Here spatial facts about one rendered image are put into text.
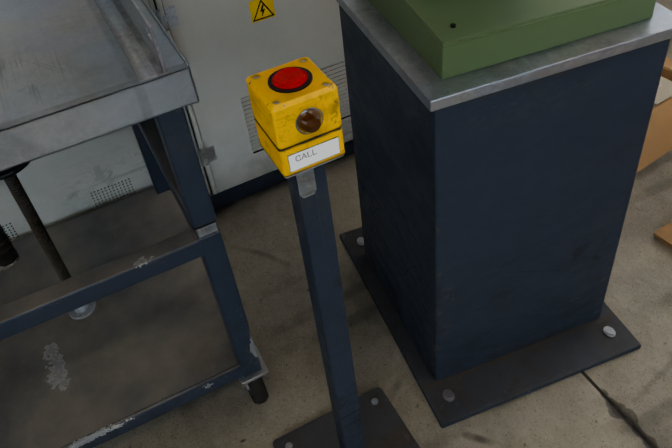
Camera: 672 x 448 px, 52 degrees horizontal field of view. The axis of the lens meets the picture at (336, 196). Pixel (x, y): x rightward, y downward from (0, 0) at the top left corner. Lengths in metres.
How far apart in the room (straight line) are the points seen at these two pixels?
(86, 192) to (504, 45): 1.16
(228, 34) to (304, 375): 0.81
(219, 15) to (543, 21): 0.86
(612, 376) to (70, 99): 1.20
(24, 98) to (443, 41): 0.56
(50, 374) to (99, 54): 0.75
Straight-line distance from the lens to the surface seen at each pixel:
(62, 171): 1.81
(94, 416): 1.45
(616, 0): 1.14
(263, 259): 1.82
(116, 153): 1.81
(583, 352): 1.62
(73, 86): 0.98
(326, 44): 1.84
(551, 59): 1.08
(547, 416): 1.53
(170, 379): 1.44
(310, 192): 0.85
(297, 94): 0.75
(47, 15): 1.19
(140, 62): 0.98
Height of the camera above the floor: 1.31
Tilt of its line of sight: 42 degrees down
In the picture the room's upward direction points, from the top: 8 degrees counter-clockwise
